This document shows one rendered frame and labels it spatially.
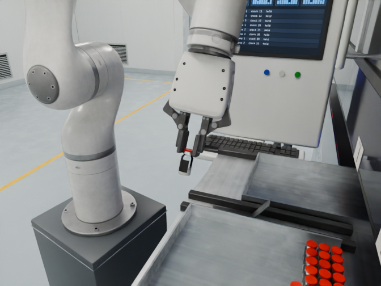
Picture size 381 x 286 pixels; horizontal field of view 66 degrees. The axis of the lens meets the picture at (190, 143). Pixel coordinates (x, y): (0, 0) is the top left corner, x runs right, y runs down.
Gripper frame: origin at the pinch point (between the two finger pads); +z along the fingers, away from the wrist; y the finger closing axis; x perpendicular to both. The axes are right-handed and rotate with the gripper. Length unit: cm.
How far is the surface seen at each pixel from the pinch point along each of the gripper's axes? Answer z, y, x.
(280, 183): 10.5, -18.9, -39.6
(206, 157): 13, 10, -67
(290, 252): 19.4, -22.7, -14.1
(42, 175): 83, 169, -160
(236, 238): 20.4, -11.2, -14.9
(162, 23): -151, 252, -522
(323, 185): 8, -31, -42
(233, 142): 6, 2, -75
